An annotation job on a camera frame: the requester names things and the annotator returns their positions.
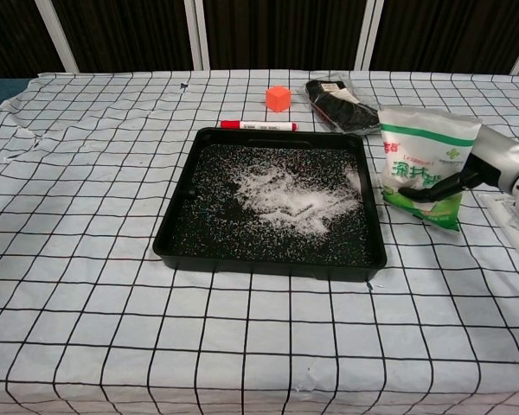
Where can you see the red white marker pen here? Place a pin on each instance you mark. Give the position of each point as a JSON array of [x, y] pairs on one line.
[[259, 125]]

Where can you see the white salt pile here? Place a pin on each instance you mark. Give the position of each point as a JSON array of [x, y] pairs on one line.
[[294, 203]]

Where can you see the white black checked tablecloth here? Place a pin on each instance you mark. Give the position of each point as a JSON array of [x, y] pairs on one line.
[[112, 302]]

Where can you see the black square plastic tray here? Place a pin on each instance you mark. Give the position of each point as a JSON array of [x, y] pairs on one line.
[[207, 233]]

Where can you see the clear printed blister package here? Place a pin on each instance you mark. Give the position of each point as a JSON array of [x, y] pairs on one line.
[[506, 216]]

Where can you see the black socks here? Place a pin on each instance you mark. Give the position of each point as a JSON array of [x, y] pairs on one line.
[[346, 112]]

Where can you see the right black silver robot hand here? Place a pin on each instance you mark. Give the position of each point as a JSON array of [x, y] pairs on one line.
[[497, 151]]

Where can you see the orange cube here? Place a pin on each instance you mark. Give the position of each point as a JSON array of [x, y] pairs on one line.
[[277, 100]]

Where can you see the green white packet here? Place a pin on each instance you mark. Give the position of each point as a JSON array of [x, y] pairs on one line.
[[419, 142]]

